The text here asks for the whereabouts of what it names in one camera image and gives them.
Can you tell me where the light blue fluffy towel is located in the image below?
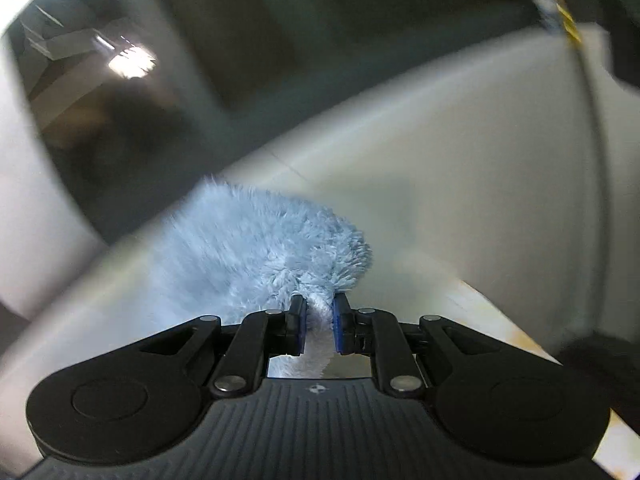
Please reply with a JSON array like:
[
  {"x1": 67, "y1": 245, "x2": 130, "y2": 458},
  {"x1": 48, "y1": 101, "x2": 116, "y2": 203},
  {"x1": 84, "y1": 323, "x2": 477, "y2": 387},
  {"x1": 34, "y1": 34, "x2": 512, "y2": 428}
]
[{"x1": 150, "y1": 175, "x2": 374, "y2": 381}]

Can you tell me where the checkered flower-print tablecloth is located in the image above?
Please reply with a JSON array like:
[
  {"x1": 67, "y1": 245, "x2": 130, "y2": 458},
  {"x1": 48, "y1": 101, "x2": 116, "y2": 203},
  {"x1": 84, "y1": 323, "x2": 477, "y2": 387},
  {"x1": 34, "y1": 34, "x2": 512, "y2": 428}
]
[{"x1": 440, "y1": 280, "x2": 640, "y2": 480}]

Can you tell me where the dark blurred object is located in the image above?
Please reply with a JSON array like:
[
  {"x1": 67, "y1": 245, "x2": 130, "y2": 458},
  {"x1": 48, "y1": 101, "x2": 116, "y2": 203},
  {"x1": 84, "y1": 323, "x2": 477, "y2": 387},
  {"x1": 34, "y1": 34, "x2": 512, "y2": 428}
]
[{"x1": 597, "y1": 5, "x2": 640, "y2": 92}]

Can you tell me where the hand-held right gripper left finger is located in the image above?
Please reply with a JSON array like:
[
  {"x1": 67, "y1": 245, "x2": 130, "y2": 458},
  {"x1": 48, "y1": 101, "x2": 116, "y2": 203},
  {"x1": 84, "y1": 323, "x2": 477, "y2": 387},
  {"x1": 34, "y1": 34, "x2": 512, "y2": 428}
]
[{"x1": 136, "y1": 294, "x2": 308, "y2": 400}]

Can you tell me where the black yellow-striped cable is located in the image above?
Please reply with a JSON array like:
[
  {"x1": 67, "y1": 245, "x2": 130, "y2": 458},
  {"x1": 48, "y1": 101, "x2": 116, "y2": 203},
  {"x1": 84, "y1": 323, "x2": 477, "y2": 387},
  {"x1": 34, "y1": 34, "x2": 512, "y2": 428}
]
[{"x1": 532, "y1": 0, "x2": 610, "y2": 338}]

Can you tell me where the dark glass panel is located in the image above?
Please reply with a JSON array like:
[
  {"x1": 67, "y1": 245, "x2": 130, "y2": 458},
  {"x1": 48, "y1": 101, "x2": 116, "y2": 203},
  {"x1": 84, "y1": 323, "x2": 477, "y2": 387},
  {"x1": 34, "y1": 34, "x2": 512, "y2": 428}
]
[{"x1": 7, "y1": 0, "x2": 311, "y2": 246}]

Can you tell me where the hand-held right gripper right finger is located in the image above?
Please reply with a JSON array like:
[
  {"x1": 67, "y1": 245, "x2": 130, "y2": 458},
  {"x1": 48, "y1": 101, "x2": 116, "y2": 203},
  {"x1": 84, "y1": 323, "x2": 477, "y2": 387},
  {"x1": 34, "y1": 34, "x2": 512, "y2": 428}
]
[{"x1": 331, "y1": 292, "x2": 497, "y2": 401}]

